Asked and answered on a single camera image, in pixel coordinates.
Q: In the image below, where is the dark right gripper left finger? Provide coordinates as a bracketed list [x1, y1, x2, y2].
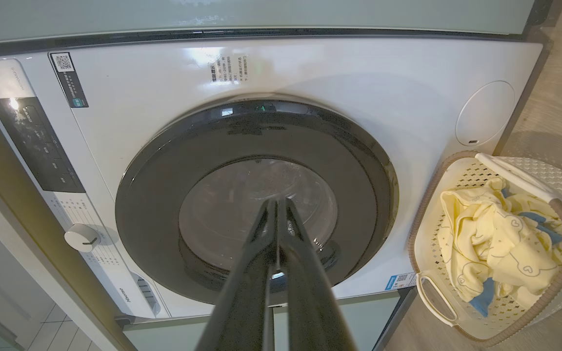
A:
[196, 198, 278, 351]

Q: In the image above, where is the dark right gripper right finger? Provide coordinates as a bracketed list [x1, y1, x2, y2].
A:
[279, 197, 358, 351]

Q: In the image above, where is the black washing machine door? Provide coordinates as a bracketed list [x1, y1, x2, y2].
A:
[115, 100, 400, 305]

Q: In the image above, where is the cream garment with blue trim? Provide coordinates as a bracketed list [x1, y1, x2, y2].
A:
[469, 188, 562, 317]

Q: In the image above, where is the pale yellow bear-print garment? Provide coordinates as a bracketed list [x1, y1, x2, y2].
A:
[438, 177, 562, 310]

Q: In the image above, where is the white washing machine dial knob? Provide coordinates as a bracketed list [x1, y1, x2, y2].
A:
[64, 223, 101, 253]

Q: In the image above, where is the white front-load washing machine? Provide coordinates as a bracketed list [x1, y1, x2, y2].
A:
[0, 37, 544, 322]

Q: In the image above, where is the black glossy control display panel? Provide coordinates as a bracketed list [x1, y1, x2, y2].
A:
[0, 97, 86, 194]

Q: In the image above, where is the wide pale green cabinet door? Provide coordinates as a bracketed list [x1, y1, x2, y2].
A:
[0, 0, 538, 45]

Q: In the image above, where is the pale green cabinet drawer front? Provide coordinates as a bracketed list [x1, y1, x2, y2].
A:
[124, 312, 221, 351]

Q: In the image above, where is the blue energy label sticker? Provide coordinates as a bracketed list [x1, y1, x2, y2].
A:
[384, 272, 417, 292]

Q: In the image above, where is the white perforated laundry basket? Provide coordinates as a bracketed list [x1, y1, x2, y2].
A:
[408, 150, 562, 348]

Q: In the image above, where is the printed instruction text label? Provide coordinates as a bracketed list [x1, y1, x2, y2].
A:
[209, 55, 250, 84]

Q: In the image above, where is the round white filter cover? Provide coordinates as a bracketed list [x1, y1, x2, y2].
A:
[456, 80, 516, 147]

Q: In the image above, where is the black QR code sticker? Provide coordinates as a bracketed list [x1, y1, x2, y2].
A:
[49, 52, 89, 109]

